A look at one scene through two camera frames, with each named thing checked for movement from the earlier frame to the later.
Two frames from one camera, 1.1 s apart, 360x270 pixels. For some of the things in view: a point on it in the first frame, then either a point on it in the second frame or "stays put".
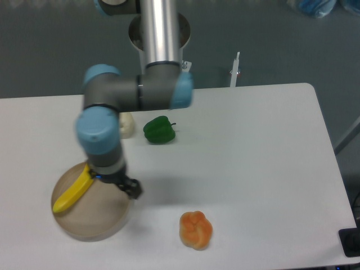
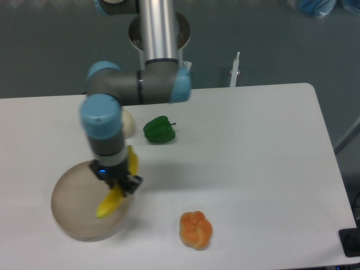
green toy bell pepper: [159, 130] stays put
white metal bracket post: [234, 72] stays put
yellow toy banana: [84, 183] → [116, 194]
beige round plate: [97, 214] stays put
